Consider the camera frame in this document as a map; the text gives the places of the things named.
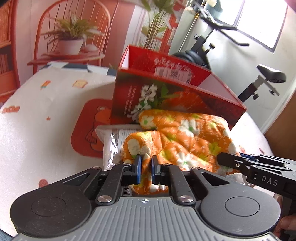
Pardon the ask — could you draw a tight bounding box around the printed living room backdrop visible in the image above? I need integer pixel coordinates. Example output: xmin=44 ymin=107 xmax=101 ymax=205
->
xmin=1 ymin=1 xmax=186 ymax=102

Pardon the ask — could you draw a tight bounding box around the orange floral quilted cloth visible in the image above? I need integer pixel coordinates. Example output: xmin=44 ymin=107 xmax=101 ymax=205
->
xmin=122 ymin=109 xmax=239 ymax=195

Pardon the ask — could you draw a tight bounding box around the white patterned tablecloth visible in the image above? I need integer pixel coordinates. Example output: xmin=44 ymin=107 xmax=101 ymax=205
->
xmin=1 ymin=66 xmax=280 ymax=240

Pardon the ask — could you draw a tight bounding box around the black exercise bike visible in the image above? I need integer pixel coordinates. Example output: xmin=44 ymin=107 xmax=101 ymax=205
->
xmin=172 ymin=0 xmax=287 ymax=102

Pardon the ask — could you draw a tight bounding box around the red strawberry cardboard box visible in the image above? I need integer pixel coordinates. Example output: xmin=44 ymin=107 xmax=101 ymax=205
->
xmin=110 ymin=45 xmax=246 ymax=128

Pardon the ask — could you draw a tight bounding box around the clear plastic packaged item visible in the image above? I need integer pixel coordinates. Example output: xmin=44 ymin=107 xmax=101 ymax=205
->
xmin=95 ymin=125 xmax=144 ymax=171

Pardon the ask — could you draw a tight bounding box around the person's right hand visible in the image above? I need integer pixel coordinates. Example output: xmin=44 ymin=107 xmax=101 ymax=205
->
xmin=273 ymin=194 xmax=295 ymax=237

